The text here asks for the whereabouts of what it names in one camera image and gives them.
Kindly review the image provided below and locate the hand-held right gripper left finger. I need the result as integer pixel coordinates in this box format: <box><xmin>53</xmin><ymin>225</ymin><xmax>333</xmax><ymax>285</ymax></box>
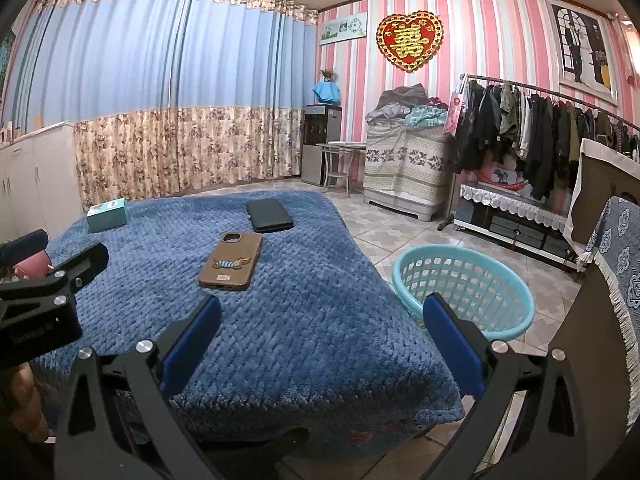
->
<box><xmin>52</xmin><ymin>294</ymin><xmax>223</xmax><ymax>480</ymax></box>

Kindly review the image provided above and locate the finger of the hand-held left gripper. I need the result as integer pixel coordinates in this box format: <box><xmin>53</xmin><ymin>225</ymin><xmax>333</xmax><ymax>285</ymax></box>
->
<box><xmin>47</xmin><ymin>242</ymin><xmax>110</xmax><ymax>289</ymax></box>
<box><xmin>0</xmin><ymin>230</ymin><xmax>49</xmax><ymax>267</ymax></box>

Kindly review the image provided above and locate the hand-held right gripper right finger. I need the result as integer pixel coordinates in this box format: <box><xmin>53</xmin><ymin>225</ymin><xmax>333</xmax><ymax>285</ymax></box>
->
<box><xmin>422</xmin><ymin>292</ymin><xmax>596</xmax><ymax>480</ymax></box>

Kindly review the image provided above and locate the teal plastic basket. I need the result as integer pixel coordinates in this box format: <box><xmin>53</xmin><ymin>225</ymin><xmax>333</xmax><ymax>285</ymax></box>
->
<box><xmin>391</xmin><ymin>246</ymin><xmax>535</xmax><ymax>340</ymax></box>

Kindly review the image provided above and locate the person's left hand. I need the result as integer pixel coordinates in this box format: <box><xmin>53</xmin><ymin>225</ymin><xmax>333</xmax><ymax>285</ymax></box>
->
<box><xmin>0</xmin><ymin>362</ymin><xmax>42</xmax><ymax>443</ymax></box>

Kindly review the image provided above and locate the pink cup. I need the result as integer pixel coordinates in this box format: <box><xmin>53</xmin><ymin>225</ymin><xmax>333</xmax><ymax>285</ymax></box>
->
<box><xmin>12</xmin><ymin>252</ymin><xmax>53</xmax><ymax>281</ymax></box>

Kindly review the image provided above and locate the teal cardboard box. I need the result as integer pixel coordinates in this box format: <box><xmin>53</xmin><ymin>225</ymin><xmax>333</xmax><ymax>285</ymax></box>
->
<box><xmin>86</xmin><ymin>198</ymin><xmax>127</xmax><ymax>234</ymax></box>

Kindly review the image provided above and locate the white cabinet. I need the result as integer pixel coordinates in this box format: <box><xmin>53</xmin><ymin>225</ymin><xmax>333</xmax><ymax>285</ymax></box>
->
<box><xmin>0</xmin><ymin>122</ymin><xmax>83</xmax><ymax>246</ymax></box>

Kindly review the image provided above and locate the brown phone case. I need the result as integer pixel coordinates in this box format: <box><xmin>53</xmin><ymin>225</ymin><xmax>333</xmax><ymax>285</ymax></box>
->
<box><xmin>198</xmin><ymin>231</ymin><xmax>263</xmax><ymax>292</ymax></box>

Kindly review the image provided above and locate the blue knitted blanket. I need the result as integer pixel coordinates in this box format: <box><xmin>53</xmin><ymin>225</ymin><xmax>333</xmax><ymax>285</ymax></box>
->
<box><xmin>30</xmin><ymin>190</ymin><xmax>463</xmax><ymax>443</ymax></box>

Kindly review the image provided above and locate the low dark cabinet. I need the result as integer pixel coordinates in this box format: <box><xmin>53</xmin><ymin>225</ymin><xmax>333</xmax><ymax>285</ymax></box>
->
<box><xmin>455</xmin><ymin>182</ymin><xmax>581</xmax><ymax>266</ymax></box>

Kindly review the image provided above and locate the black flat case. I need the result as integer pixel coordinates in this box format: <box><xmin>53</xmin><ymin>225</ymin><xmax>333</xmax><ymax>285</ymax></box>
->
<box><xmin>246</xmin><ymin>199</ymin><xmax>295</xmax><ymax>234</ymax></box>

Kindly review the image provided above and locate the white lace cloth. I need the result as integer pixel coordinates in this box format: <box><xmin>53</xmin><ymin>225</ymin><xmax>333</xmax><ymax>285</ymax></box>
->
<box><xmin>460</xmin><ymin>183</ymin><xmax>571</xmax><ymax>226</ymax></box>

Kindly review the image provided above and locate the blue patterned fringed cloth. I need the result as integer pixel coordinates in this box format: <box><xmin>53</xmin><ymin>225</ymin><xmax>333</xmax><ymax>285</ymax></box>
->
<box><xmin>577</xmin><ymin>196</ymin><xmax>640</xmax><ymax>436</ymax></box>

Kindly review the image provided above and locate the cabinet under patterned cloth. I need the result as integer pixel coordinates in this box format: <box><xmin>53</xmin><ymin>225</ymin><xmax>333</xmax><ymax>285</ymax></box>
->
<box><xmin>362</xmin><ymin>122</ymin><xmax>453</xmax><ymax>222</ymax></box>

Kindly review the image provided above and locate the brown cloth white edged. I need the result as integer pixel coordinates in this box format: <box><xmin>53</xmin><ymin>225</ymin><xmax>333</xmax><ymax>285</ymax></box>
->
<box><xmin>562</xmin><ymin>137</ymin><xmax>640</xmax><ymax>266</ymax></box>

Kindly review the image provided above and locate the blue floral curtain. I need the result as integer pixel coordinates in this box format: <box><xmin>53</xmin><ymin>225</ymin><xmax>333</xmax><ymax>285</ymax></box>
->
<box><xmin>10</xmin><ymin>0</ymin><xmax>321</xmax><ymax>206</ymax></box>

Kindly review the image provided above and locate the small metal table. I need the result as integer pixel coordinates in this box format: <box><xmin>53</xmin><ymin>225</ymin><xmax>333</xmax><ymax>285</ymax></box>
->
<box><xmin>316</xmin><ymin>142</ymin><xmax>366</xmax><ymax>196</ymax></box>

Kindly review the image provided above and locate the row of hanging clothes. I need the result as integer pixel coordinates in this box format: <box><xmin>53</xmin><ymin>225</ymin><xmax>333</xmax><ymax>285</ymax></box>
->
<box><xmin>452</xmin><ymin>80</ymin><xmax>640</xmax><ymax>201</ymax></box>

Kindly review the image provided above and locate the pink hanging bag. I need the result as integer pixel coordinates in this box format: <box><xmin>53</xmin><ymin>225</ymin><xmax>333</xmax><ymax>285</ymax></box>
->
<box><xmin>444</xmin><ymin>91</ymin><xmax>463</xmax><ymax>136</ymax></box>

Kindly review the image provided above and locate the grey water dispenser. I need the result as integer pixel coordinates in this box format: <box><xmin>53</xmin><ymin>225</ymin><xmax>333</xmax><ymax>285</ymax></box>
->
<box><xmin>301</xmin><ymin>104</ymin><xmax>343</xmax><ymax>186</ymax></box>

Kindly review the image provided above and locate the pile of clothes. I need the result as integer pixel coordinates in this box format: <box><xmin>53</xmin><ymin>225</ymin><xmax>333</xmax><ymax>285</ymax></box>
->
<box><xmin>365</xmin><ymin>83</ymin><xmax>448</xmax><ymax>128</ymax></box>

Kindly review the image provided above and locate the metal clothes rack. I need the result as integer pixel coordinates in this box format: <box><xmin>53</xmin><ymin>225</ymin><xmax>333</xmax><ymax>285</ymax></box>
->
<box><xmin>437</xmin><ymin>74</ymin><xmax>640</xmax><ymax>233</ymax></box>

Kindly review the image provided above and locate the blue cloth cover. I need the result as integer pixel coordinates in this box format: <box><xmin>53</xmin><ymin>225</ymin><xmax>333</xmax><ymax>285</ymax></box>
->
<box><xmin>312</xmin><ymin>81</ymin><xmax>341</xmax><ymax>106</ymax></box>

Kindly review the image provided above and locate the red heart wall decoration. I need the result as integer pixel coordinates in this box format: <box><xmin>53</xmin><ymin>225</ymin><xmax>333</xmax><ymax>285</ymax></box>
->
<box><xmin>376</xmin><ymin>13</ymin><xmax>444</xmax><ymax>73</ymax></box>

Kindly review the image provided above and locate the wall poster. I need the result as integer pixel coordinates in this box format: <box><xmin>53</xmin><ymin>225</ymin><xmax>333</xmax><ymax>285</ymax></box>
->
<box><xmin>547</xmin><ymin>1</ymin><xmax>618</xmax><ymax>106</ymax></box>

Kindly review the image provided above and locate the wall calendar clock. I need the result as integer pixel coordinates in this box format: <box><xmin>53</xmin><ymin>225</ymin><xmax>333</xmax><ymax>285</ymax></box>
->
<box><xmin>320</xmin><ymin>16</ymin><xmax>367</xmax><ymax>46</ymax></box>

